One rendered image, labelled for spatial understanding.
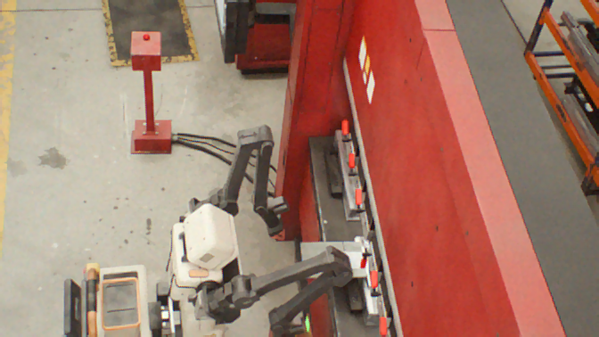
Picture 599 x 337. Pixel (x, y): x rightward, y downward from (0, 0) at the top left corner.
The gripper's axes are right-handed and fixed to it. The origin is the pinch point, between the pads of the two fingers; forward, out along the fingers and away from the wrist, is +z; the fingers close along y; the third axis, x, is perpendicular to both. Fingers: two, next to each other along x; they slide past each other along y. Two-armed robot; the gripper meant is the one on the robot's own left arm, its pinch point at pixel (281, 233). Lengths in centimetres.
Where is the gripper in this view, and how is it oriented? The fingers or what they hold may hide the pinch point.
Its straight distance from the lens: 354.5
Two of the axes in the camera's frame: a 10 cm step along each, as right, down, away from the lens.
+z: 3.5, 5.7, 7.4
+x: -9.2, 3.7, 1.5
